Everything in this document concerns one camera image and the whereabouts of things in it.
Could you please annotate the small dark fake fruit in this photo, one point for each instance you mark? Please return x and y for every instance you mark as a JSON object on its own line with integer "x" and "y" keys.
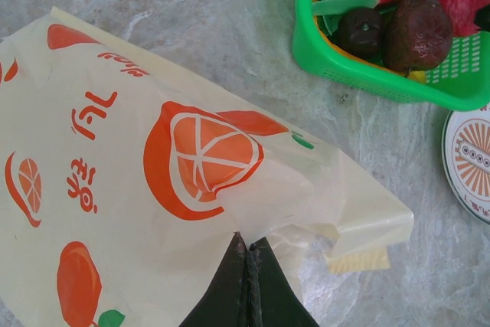
{"x": 360, "y": 34}

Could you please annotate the pink red fake fruit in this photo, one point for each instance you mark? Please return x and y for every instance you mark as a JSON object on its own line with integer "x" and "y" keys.
{"x": 463, "y": 5}

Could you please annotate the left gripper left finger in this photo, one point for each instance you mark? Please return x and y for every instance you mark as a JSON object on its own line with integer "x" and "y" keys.
{"x": 222, "y": 296}

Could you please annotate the white plate orange sunburst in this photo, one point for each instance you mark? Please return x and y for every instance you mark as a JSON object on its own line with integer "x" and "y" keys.
{"x": 471, "y": 158}

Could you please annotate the cream plastic bag orange print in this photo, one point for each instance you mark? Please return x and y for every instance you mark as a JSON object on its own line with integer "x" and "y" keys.
{"x": 115, "y": 151}

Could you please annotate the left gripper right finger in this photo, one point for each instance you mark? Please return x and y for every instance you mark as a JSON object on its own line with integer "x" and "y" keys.
{"x": 275, "y": 296}

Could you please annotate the green plastic basket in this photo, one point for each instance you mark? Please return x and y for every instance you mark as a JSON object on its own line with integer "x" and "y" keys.
{"x": 383, "y": 86}

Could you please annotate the maroon fake passion fruit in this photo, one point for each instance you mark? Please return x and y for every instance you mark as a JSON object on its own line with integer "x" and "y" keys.
{"x": 419, "y": 36}

